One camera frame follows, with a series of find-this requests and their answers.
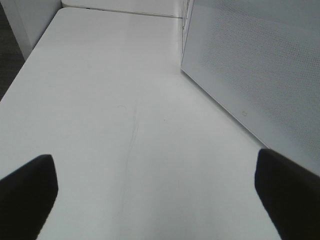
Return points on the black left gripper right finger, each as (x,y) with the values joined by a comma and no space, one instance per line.
(290,194)

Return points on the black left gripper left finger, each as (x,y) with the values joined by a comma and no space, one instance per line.
(27,196)

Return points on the white microwave door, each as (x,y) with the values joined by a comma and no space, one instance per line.
(260,60)

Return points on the white microwave oven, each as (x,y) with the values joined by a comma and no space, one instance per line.
(187,9)

